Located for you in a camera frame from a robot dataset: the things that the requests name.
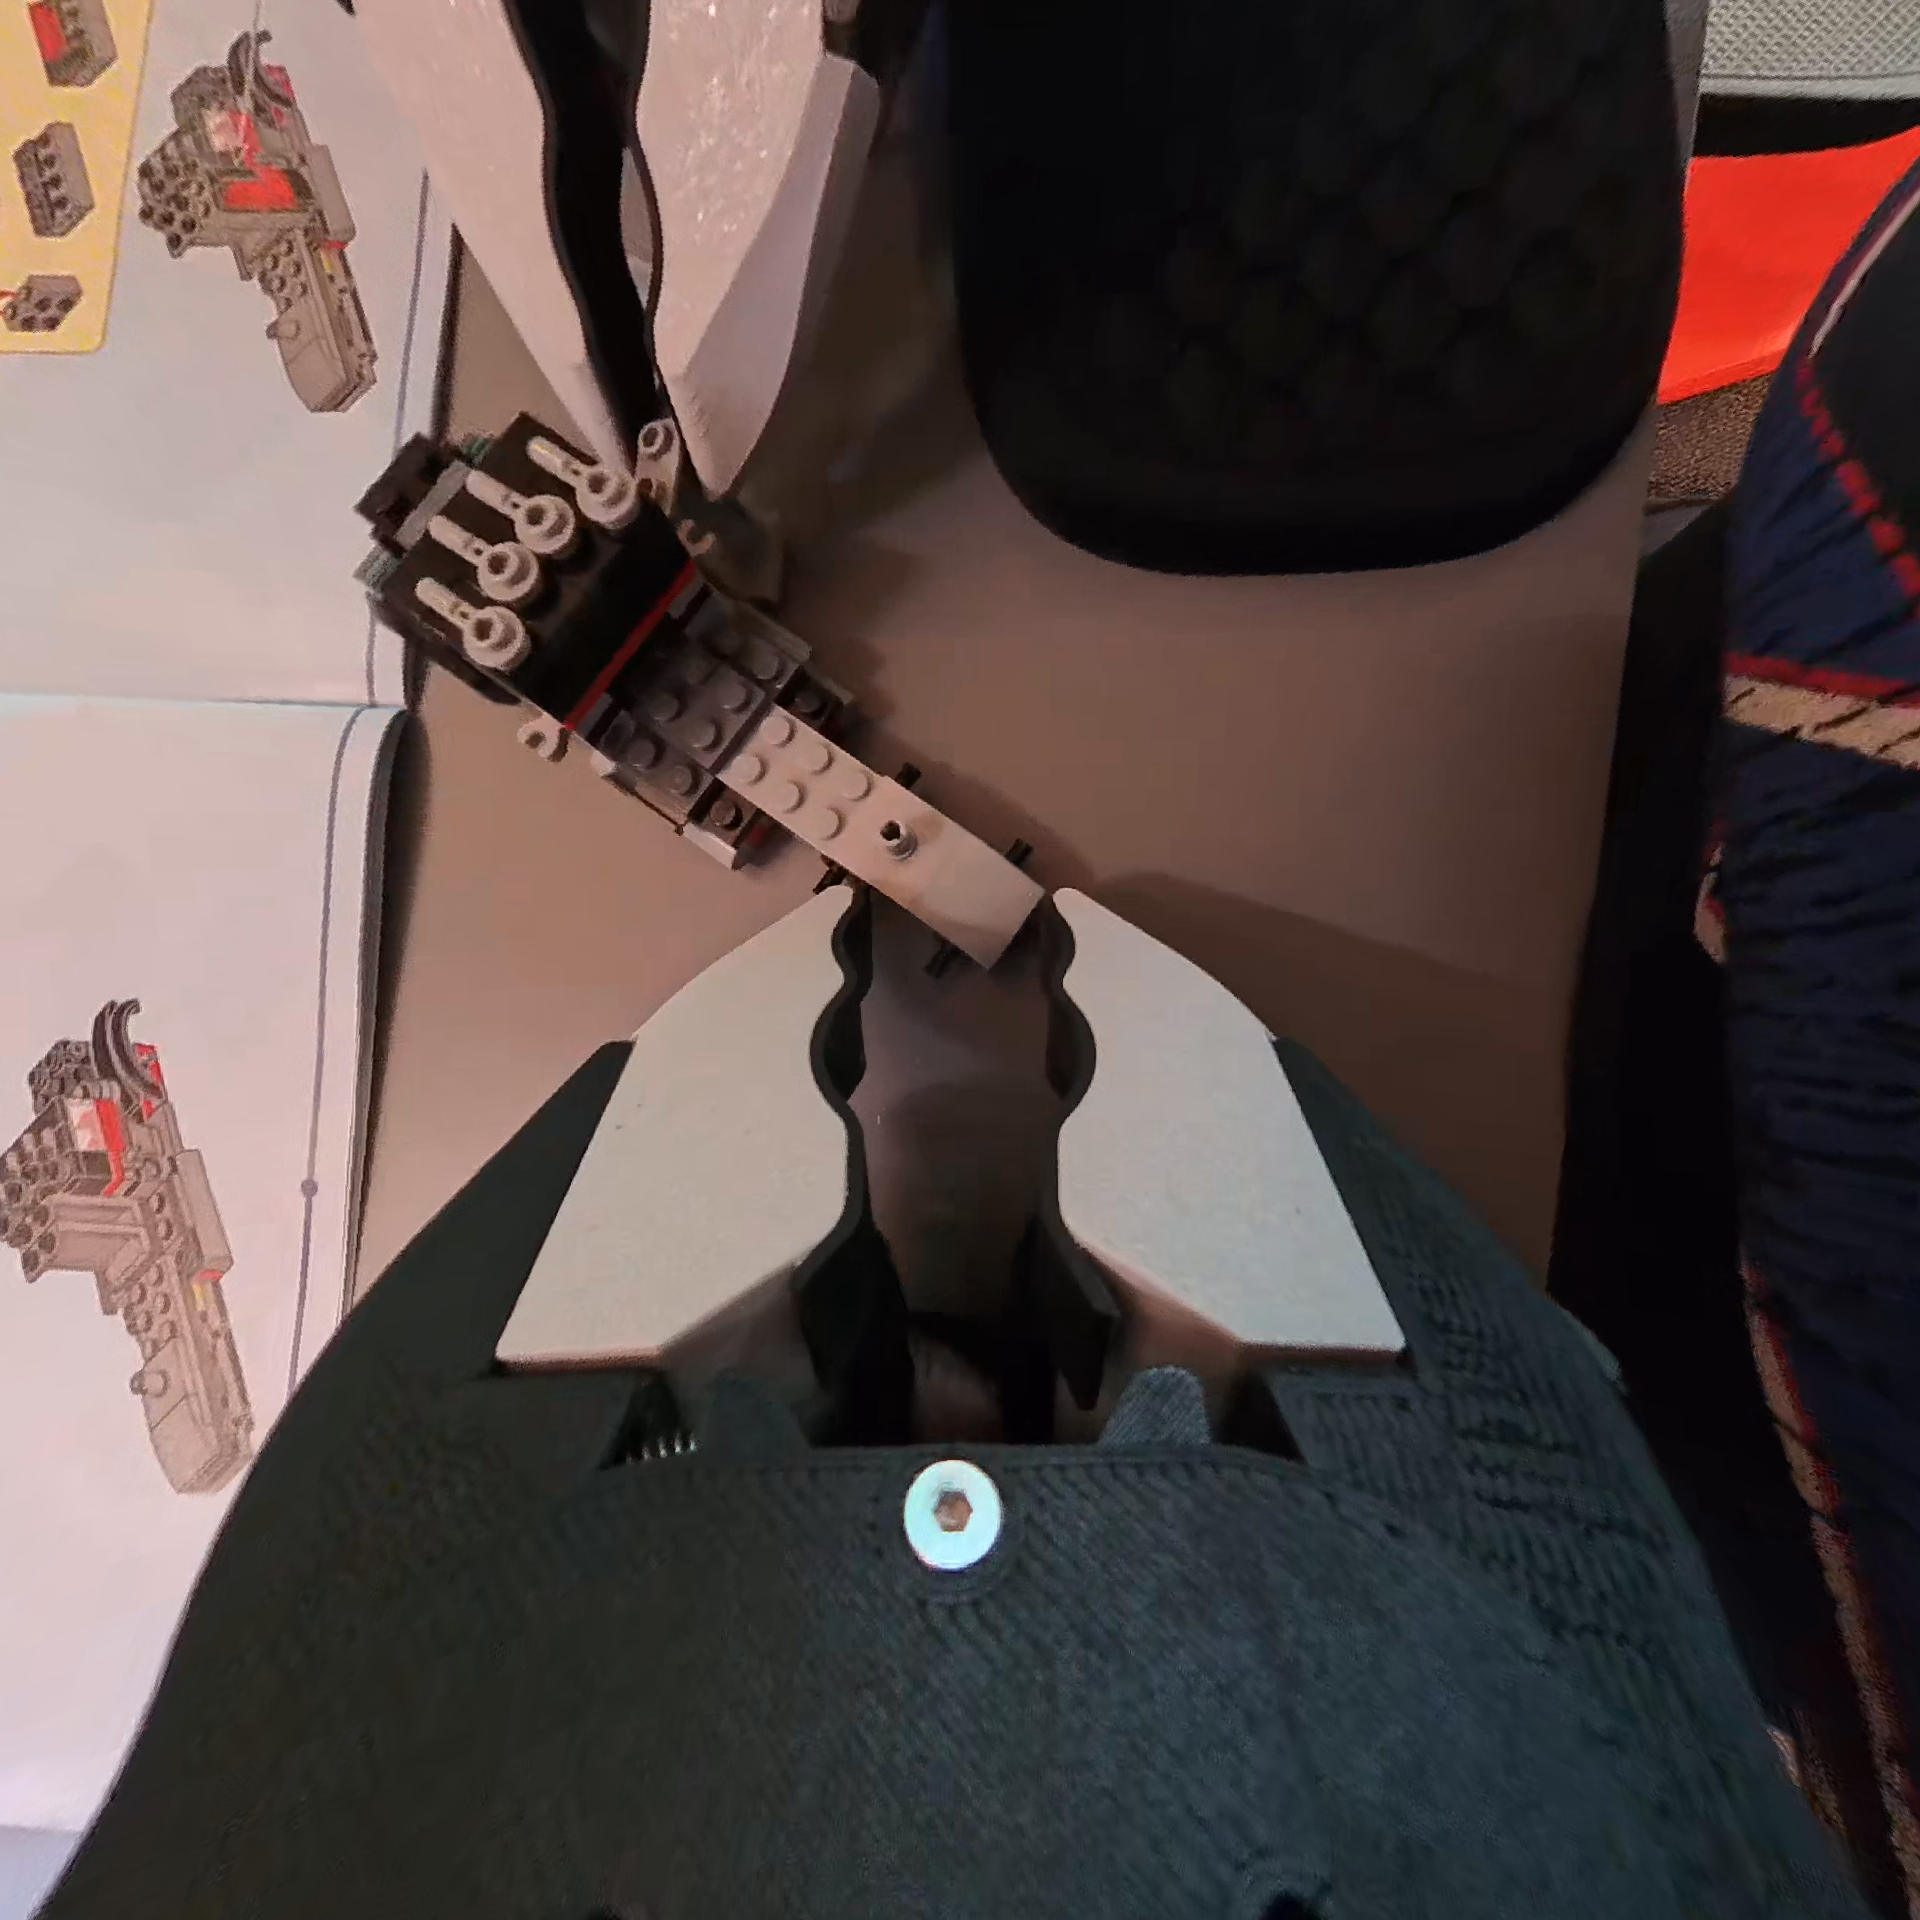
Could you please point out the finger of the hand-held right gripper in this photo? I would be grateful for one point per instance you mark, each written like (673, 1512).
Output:
(482, 148)
(764, 180)

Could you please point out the small grey toy brick pin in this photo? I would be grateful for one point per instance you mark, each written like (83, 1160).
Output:
(508, 573)
(542, 521)
(494, 638)
(605, 486)

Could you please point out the step-page instruction booklet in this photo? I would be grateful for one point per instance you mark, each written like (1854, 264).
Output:
(181, 600)

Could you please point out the person's leg dark trousers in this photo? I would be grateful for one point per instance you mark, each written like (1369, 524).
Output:
(1636, 900)

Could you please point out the black toy brick block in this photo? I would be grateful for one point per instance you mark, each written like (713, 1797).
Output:
(630, 600)

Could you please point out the black mesh cushion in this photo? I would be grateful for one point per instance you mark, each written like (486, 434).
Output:
(1306, 300)

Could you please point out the dark office chair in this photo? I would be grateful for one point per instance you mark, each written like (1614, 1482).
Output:
(1801, 37)

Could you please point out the orange plastic object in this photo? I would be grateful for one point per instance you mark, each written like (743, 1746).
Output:
(1740, 270)

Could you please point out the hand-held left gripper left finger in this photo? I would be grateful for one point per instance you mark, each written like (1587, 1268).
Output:
(691, 1200)

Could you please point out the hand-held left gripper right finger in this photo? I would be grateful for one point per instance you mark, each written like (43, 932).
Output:
(1214, 1200)

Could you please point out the toy brick truck model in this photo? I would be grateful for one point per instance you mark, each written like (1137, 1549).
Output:
(810, 779)

